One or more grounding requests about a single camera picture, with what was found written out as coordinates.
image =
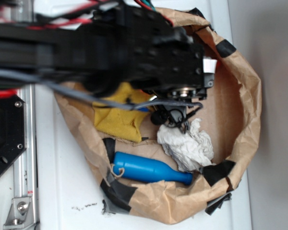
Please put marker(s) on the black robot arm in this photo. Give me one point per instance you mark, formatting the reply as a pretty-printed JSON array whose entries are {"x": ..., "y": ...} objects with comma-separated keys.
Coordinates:
[{"x": 114, "y": 43}]

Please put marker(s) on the brown paper bag bin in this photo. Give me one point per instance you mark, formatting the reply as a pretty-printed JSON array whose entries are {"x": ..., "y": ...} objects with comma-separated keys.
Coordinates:
[{"x": 231, "y": 117}]

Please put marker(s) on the metal corner bracket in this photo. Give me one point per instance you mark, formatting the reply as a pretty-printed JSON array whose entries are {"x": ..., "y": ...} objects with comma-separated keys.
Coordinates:
[{"x": 20, "y": 215}]

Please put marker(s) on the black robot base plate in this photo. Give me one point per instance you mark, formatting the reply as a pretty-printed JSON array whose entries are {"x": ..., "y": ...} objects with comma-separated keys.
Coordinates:
[{"x": 12, "y": 131}]

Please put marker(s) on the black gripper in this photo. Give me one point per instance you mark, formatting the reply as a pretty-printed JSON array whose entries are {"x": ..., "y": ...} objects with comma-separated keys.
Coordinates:
[{"x": 170, "y": 63}]

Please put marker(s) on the aluminium extrusion rail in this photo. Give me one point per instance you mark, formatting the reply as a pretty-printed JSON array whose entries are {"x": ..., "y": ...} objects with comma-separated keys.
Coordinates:
[{"x": 25, "y": 167}]

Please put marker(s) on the blue plastic bottle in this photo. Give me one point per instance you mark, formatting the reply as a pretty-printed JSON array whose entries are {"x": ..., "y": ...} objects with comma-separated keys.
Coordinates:
[{"x": 147, "y": 170}]

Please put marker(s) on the crumpled white paper towel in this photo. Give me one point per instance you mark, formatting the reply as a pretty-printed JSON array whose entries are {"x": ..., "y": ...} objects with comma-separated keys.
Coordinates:
[{"x": 191, "y": 151}]

